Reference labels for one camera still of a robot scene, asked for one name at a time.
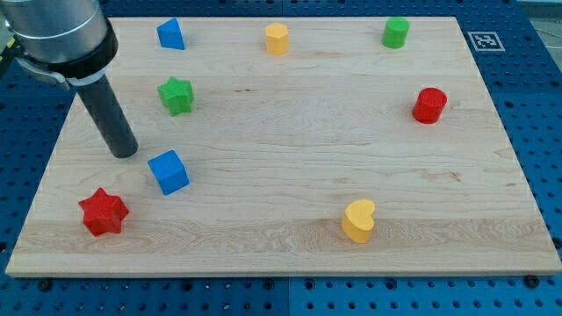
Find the white fiducial marker tag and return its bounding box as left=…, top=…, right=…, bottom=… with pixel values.
left=467, top=31, right=505, bottom=52

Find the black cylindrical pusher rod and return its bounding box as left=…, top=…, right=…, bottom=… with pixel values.
left=77, top=75, right=138, bottom=159

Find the blue cube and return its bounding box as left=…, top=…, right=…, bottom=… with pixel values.
left=148, top=150, right=190, bottom=196

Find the green star block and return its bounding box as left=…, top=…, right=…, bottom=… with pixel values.
left=157, top=76, right=195, bottom=116

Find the red star block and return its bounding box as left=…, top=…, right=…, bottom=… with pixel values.
left=78, top=187, right=129, bottom=237

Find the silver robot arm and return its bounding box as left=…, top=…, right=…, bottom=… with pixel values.
left=1, top=0, right=119, bottom=90

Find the green cylinder block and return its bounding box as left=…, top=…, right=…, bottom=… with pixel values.
left=382, top=17, right=410, bottom=49

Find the wooden board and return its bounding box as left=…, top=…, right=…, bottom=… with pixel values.
left=6, top=17, right=561, bottom=278

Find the yellow heart block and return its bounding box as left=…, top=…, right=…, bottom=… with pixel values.
left=342, top=199, right=376, bottom=244

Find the blue triangular block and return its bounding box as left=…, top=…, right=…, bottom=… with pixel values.
left=156, top=18, right=185, bottom=50

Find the yellow hexagon block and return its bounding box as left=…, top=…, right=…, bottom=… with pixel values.
left=265, top=23, right=289, bottom=55

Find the red cylinder block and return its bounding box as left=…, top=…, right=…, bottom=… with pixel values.
left=412, top=87, right=448, bottom=124

